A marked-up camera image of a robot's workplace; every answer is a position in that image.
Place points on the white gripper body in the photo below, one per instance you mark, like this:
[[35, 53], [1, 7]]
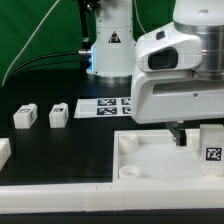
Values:
[[174, 96]]

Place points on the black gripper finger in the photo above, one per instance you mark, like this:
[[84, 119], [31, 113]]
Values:
[[179, 135]]

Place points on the white square tabletop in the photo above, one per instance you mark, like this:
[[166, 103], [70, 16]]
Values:
[[152, 154]]

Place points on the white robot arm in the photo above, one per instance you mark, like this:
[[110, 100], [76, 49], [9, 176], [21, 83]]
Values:
[[112, 56]]

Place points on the white sheet with tags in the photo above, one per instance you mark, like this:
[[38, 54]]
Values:
[[103, 107]]

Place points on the white L-shaped fence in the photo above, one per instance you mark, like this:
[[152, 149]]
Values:
[[203, 192]]

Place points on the green backdrop curtain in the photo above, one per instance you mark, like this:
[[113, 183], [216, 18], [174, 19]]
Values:
[[31, 28]]

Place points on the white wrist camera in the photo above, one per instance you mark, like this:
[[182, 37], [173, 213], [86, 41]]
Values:
[[167, 49]]

